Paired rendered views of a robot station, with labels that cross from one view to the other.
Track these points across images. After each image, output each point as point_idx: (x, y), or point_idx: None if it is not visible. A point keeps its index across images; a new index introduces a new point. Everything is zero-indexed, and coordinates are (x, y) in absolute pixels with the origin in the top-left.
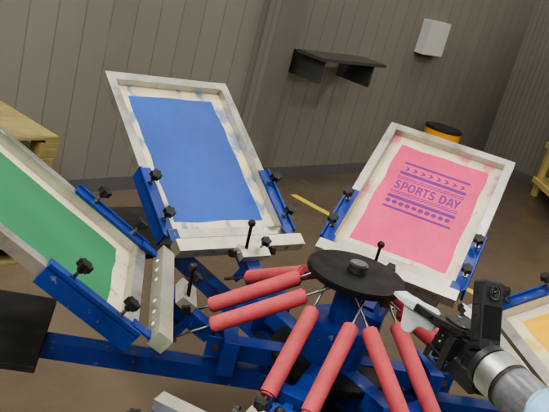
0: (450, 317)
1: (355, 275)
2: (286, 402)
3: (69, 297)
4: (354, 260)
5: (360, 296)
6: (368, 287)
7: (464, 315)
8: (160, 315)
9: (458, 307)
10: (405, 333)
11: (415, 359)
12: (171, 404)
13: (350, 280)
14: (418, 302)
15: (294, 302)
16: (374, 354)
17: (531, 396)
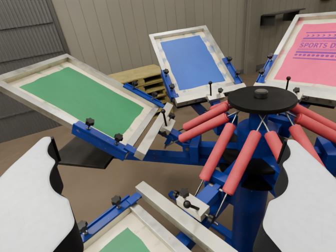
0: None
1: (258, 99)
2: (216, 183)
3: (88, 138)
4: (258, 89)
5: (259, 112)
6: (266, 105)
7: (262, 232)
8: (143, 140)
9: (279, 153)
10: (300, 132)
11: (310, 149)
12: (143, 189)
13: (253, 103)
14: (6, 188)
15: (220, 122)
16: (274, 150)
17: None
